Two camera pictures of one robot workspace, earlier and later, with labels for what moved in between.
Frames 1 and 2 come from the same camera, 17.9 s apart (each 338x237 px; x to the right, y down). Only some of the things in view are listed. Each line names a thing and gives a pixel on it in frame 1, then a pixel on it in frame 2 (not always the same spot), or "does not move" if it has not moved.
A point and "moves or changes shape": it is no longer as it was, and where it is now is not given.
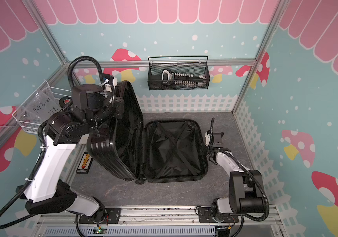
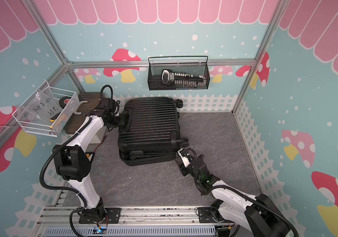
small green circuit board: x=102 y=231 does not move
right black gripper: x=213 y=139 to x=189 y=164
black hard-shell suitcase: x=155 y=151 moves or changes shape
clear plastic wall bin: x=39 y=106 does not move
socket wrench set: x=170 y=79 does not move
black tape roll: x=64 y=100 does not move
